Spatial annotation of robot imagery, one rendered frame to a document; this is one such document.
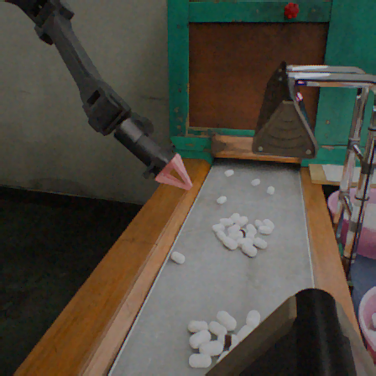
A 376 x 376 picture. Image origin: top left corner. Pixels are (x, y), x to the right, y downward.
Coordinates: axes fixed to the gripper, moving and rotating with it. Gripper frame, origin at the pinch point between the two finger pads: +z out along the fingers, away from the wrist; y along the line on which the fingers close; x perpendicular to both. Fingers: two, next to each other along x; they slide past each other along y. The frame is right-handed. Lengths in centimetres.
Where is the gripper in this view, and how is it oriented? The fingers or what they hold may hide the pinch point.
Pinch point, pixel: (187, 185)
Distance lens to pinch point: 82.8
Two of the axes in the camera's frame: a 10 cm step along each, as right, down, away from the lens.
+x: -6.2, 6.5, 4.5
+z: 7.5, 6.6, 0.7
